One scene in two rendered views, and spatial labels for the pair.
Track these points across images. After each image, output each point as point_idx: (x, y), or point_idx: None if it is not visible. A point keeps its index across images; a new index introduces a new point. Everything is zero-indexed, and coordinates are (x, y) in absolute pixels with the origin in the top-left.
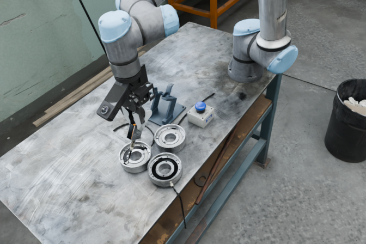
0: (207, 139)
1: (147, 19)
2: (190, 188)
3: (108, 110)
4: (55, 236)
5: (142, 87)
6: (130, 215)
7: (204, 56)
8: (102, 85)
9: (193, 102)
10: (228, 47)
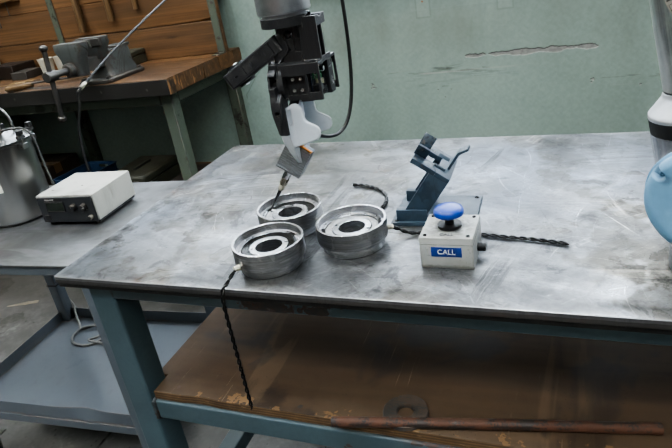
0: (391, 280)
1: None
2: (372, 400)
3: (233, 66)
4: (146, 219)
5: (301, 62)
6: (178, 259)
7: None
8: (460, 139)
9: (501, 229)
10: None
